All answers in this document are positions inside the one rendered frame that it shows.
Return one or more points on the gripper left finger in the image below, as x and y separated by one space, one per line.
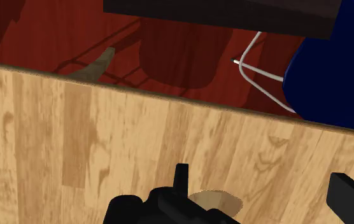
164 208

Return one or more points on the dark brown table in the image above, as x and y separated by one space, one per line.
226 14

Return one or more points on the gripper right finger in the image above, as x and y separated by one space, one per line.
350 198

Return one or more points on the blue chair with white legs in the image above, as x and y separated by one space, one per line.
332 77

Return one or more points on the light wooden table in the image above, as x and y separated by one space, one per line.
71 139

